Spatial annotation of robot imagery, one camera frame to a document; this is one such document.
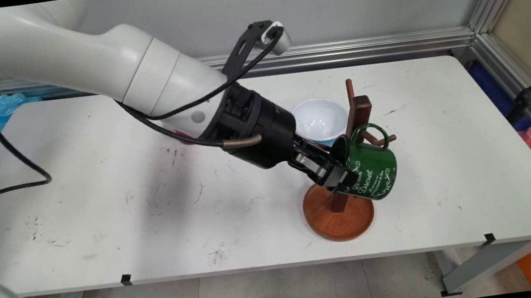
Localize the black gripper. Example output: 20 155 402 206
196 72 361 208

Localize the green enamel mug white lettering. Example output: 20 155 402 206
328 120 401 205

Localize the white bowl with blue band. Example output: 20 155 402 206
289 95 351 150

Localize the wooden mug tree stand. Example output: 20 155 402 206
288 74 408 246

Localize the blue box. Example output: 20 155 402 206
466 57 531 137

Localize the grey table leg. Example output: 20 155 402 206
432 239 531 298

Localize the black cable with metal sleeve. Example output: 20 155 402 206
115 85 264 162

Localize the horizontal aluminium frame rail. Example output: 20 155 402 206
0 24 477 106

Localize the thin black camera cable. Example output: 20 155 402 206
131 27 291 123

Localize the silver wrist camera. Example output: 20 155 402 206
254 19 294 58

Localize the black camera mounting bracket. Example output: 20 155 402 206
216 20 278 80

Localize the aluminium corner frame post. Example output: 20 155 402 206
449 0 531 161

